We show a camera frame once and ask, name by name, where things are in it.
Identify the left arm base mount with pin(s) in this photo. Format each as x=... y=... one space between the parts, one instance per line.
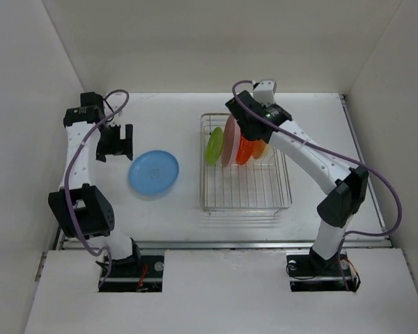
x=140 y=273

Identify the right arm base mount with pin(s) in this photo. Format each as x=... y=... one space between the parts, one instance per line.
x=306 y=276

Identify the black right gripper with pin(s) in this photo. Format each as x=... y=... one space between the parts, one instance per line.
x=262 y=106

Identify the blue plate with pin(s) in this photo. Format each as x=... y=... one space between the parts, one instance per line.
x=153 y=173

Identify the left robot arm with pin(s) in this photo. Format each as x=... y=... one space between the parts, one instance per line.
x=81 y=209

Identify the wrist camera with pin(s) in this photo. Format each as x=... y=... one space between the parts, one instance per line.
x=264 y=91
x=115 y=120

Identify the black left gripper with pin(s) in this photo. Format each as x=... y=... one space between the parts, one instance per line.
x=121 y=147

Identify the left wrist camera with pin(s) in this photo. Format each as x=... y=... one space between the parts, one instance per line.
x=115 y=120

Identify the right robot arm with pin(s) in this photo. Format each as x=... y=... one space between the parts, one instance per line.
x=344 y=186

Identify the orange translucent plate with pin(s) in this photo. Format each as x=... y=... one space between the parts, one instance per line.
x=245 y=151

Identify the wire dish rack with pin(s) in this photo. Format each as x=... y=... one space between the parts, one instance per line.
x=259 y=187

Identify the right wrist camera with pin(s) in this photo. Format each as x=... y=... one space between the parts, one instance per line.
x=264 y=91

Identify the beige plate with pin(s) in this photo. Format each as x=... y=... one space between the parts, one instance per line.
x=260 y=149

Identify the pink plate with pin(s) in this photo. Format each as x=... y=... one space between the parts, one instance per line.
x=231 y=141

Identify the green plate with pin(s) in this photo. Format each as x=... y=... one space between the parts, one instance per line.
x=214 y=146

